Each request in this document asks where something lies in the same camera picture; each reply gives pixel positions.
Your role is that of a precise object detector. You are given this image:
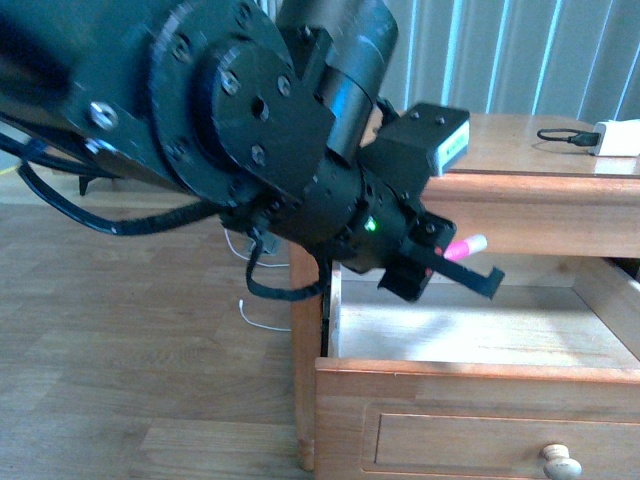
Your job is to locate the wooden drawer knob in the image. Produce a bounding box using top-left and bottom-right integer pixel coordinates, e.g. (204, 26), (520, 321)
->
(540, 444), (583, 480)

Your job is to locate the open floor socket box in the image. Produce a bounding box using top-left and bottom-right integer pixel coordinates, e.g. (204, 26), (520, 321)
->
(246, 232), (281, 256)

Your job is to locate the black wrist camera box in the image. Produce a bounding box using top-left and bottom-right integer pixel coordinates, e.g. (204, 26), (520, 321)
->
(357, 100), (471, 205)

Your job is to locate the white power adapter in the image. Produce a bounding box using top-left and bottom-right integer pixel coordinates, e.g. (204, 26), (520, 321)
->
(588, 119), (640, 157)

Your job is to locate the white charger cable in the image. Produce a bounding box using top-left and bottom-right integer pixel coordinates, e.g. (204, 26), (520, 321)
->
(223, 227), (292, 333)

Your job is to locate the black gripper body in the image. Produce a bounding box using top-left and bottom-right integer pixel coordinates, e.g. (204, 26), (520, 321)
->
(244, 162), (456, 302)

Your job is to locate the wooden nightstand dresser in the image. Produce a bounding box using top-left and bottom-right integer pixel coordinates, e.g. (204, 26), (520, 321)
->
(292, 114), (639, 474)

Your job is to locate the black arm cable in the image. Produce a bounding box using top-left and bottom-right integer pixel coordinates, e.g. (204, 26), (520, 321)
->
(0, 112), (331, 304)

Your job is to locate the grey pleated curtain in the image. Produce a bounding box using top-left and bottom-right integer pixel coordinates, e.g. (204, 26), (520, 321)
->
(259, 0), (640, 124)

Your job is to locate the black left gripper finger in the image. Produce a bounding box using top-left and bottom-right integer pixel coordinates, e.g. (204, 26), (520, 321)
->
(409, 245), (505, 299)

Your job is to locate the wooden drawer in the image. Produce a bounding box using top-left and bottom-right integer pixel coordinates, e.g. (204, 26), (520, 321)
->
(315, 255), (639, 479)

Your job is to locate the black usb cable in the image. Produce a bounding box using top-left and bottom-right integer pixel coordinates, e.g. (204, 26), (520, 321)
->
(536, 127), (602, 149)

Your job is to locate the pink marker with white cap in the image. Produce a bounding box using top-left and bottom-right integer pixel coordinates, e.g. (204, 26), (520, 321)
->
(443, 234), (488, 261)

